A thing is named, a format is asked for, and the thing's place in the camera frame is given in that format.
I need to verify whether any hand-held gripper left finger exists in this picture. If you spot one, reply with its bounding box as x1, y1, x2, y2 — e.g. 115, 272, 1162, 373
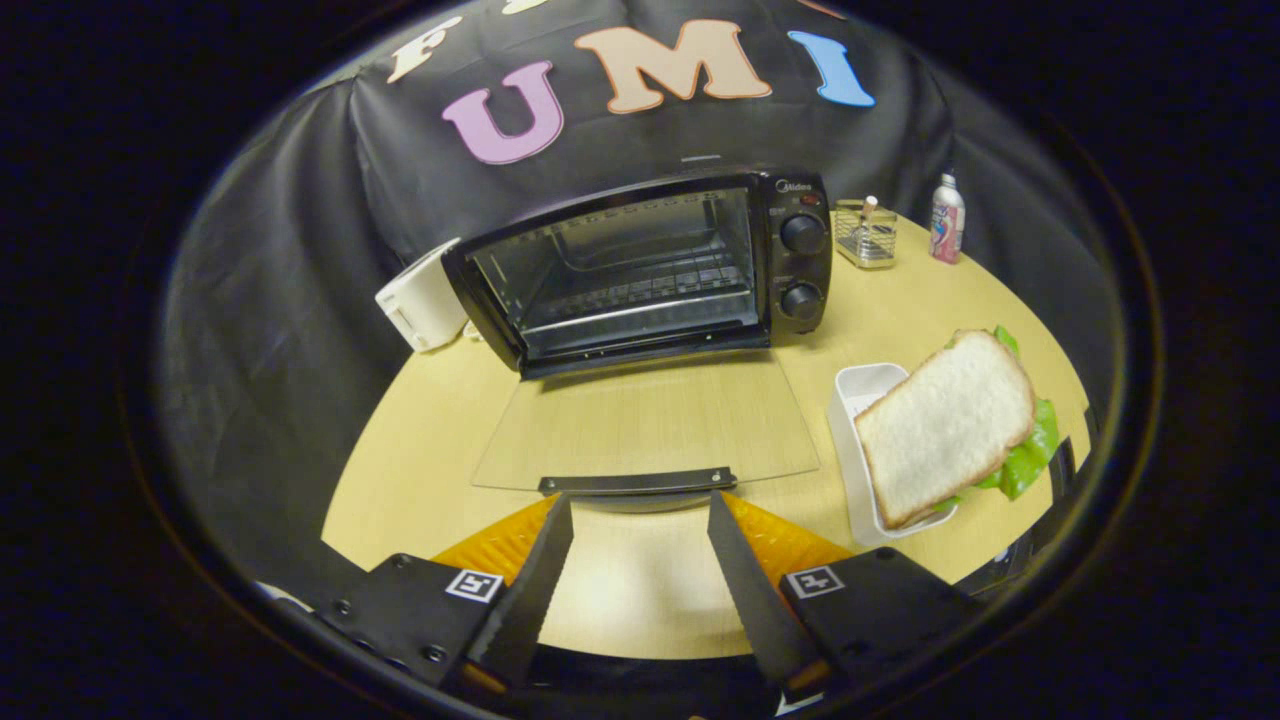
315, 493, 575, 693

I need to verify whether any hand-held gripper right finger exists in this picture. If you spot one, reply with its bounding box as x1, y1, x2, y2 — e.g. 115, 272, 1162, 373
707, 490, 986, 706

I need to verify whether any lettuce sandwich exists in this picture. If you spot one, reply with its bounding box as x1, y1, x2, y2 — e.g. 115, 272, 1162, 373
853, 325, 1061, 531

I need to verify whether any black toaster oven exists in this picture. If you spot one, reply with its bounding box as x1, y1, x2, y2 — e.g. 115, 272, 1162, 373
440, 165, 834, 501

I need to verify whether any white bread toaster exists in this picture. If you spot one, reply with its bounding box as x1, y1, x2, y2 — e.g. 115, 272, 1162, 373
375, 237, 471, 353

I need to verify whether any white plastic tray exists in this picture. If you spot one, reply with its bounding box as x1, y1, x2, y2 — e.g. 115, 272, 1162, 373
827, 362, 959, 549

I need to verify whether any light patterned cloth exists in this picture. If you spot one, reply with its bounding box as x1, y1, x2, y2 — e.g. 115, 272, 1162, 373
255, 580, 311, 613

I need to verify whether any white pink spray bottle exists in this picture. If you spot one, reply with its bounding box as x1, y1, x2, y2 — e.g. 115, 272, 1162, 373
929, 172, 967, 265

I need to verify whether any clear wire basket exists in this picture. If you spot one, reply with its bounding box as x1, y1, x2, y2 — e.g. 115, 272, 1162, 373
833, 196, 899, 270

